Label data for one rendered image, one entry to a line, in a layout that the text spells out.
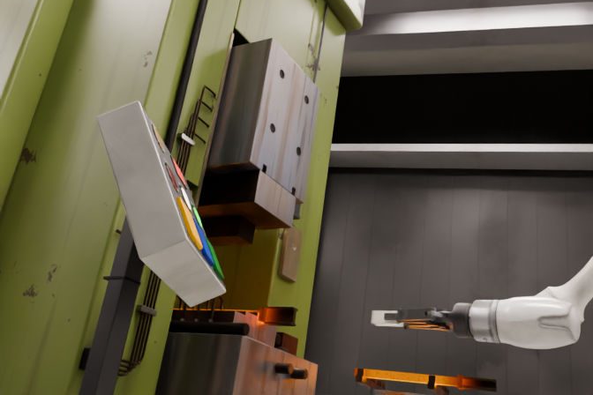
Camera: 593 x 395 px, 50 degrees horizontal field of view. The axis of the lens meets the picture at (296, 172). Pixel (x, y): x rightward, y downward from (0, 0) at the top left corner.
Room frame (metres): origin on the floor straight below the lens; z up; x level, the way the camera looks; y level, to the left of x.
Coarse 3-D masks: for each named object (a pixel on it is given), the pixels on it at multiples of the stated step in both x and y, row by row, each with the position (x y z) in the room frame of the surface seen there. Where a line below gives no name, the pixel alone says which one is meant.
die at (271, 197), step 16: (208, 176) 1.68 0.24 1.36; (224, 176) 1.65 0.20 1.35; (240, 176) 1.62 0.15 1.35; (256, 176) 1.59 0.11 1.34; (208, 192) 1.68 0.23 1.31; (224, 192) 1.65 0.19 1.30; (240, 192) 1.62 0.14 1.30; (256, 192) 1.59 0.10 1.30; (272, 192) 1.65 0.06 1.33; (288, 192) 1.72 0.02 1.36; (208, 208) 1.70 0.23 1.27; (224, 208) 1.68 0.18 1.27; (240, 208) 1.66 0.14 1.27; (256, 208) 1.64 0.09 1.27; (272, 208) 1.66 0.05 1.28; (288, 208) 1.73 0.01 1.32; (256, 224) 1.77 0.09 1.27; (272, 224) 1.75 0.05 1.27; (288, 224) 1.74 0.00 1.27
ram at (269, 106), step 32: (256, 64) 1.57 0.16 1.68; (288, 64) 1.63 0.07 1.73; (224, 96) 1.62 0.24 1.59; (256, 96) 1.56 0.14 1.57; (288, 96) 1.65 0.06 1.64; (224, 128) 1.61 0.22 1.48; (256, 128) 1.55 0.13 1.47; (288, 128) 1.67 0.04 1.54; (224, 160) 1.59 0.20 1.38; (256, 160) 1.57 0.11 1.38; (288, 160) 1.69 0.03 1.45
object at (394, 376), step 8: (368, 376) 1.97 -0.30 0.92; (376, 376) 1.96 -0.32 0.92; (384, 376) 1.95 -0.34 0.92; (392, 376) 1.94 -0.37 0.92; (400, 376) 1.93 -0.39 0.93; (408, 376) 1.92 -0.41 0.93; (416, 376) 1.91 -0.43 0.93; (424, 376) 1.90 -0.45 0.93; (440, 376) 1.88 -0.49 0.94; (448, 376) 1.87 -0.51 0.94; (464, 376) 1.86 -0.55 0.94; (440, 384) 1.90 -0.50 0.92; (448, 384) 1.88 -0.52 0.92; (456, 384) 1.86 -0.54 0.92; (464, 384) 1.86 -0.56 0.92; (472, 384) 1.85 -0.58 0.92; (480, 384) 1.85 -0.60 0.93; (488, 384) 1.84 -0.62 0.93; (496, 384) 1.84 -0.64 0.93
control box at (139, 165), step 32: (128, 128) 0.99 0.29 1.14; (128, 160) 0.99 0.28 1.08; (160, 160) 0.98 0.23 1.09; (128, 192) 0.98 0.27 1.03; (160, 192) 0.98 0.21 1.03; (160, 224) 0.97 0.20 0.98; (160, 256) 0.99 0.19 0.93; (192, 256) 1.04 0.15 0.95; (192, 288) 1.20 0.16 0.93; (224, 288) 1.28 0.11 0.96
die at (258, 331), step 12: (180, 312) 1.68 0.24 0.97; (192, 312) 1.66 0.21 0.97; (204, 312) 1.64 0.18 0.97; (216, 312) 1.62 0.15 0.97; (228, 312) 1.60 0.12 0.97; (240, 312) 1.63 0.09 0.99; (252, 312) 1.68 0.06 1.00; (252, 324) 1.66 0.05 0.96; (264, 324) 1.70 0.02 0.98; (252, 336) 1.67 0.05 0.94; (264, 336) 1.71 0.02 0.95
